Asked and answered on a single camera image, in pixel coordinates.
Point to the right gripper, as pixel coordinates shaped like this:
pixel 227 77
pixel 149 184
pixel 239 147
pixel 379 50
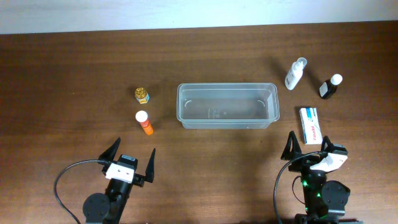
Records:
pixel 295 149

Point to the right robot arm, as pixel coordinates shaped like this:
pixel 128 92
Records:
pixel 324 199

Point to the clear plastic container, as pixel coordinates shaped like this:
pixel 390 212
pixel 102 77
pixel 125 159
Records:
pixel 227 105

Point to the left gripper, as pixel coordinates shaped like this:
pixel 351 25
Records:
pixel 138 178

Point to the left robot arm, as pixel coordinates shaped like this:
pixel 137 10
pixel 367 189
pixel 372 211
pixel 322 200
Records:
pixel 108 207

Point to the dark bottle white cap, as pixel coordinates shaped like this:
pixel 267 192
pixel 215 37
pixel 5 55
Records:
pixel 329 87

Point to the white blue medicine box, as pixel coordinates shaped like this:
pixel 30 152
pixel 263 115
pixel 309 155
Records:
pixel 310 125

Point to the small gold-lid balm jar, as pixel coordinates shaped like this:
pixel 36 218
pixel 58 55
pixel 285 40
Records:
pixel 141 95

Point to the white spray bottle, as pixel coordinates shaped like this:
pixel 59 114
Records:
pixel 295 73

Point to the orange tablet tube white cap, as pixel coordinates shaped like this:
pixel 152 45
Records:
pixel 143 119

